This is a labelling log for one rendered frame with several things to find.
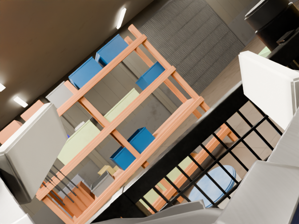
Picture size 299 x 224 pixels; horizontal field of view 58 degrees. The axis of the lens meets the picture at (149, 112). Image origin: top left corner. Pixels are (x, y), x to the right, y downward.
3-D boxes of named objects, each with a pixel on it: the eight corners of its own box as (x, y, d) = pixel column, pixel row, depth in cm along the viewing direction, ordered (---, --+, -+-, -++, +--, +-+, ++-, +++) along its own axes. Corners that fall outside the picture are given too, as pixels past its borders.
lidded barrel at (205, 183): (257, 206, 268) (214, 162, 263) (296, 222, 218) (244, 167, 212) (224, 248, 256) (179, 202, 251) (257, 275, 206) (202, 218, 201)
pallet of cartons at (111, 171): (128, 169, 892) (115, 154, 887) (135, 172, 784) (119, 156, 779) (111, 187, 872) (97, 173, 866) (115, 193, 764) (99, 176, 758)
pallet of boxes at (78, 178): (102, 196, 861) (78, 173, 852) (104, 201, 792) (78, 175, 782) (76, 223, 833) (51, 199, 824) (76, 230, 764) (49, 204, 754)
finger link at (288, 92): (291, 80, 11) (310, 75, 11) (237, 53, 18) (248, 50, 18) (296, 142, 12) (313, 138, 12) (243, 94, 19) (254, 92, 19)
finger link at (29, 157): (31, 203, 13) (17, 206, 13) (69, 138, 20) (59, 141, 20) (4, 152, 12) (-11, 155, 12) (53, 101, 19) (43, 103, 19)
